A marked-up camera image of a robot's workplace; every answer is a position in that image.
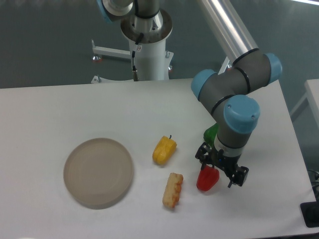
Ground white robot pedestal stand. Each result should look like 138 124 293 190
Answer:
91 9 174 81

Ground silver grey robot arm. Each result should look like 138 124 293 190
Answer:
97 0 282 191

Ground black cables at right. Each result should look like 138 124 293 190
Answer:
308 169 319 200

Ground red bell pepper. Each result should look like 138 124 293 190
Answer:
196 165 220 192

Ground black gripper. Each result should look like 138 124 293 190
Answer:
195 142 249 188

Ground toasted bread piece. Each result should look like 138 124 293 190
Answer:
162 173 183 209

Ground green bell pepper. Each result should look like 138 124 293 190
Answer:
203 123 219 147

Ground black box at table edge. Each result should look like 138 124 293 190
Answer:
300 202 319 228

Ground white side table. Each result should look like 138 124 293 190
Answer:
290 79 319 124

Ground yellow bell pepper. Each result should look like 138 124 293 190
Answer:
152 135 177 165

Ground black cable on pedestal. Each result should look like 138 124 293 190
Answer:
131 32 144 82

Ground beige round plate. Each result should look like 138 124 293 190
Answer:
63 138 134 210

